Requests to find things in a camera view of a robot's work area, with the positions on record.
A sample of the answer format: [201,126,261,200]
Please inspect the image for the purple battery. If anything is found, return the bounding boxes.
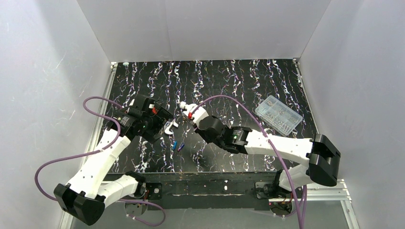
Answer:
[178,143,185,152]

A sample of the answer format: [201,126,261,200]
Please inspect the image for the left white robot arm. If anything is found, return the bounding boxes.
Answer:
[53,94,173,226]

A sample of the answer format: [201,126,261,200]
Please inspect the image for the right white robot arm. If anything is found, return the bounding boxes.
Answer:
[183,104,341,192]

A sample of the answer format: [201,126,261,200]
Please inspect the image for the white plastic faucet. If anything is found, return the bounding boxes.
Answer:
[179,101,192,116]

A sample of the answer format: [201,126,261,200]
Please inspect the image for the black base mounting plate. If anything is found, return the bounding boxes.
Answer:
[104,171,304,211]

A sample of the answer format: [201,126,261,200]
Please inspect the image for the clear plastic screw box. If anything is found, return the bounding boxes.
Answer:
[255,95,303,136]

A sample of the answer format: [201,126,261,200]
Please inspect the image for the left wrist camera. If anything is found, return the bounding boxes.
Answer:
[148,102,158,116]

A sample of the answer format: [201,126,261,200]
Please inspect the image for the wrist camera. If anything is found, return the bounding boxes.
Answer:
[187,104,200,120]
[148,102,158,116]

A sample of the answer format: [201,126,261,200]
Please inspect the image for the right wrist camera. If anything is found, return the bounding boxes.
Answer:
[187,104,200,120]

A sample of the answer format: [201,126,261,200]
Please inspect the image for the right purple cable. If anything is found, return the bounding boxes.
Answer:
[190,94,308,229]

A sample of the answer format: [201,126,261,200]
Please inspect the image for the purple cable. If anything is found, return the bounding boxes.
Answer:
[190,94,308,229]
[34,96,167,227]

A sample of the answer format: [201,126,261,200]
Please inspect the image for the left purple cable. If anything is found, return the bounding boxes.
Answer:
[34,96,167,227]

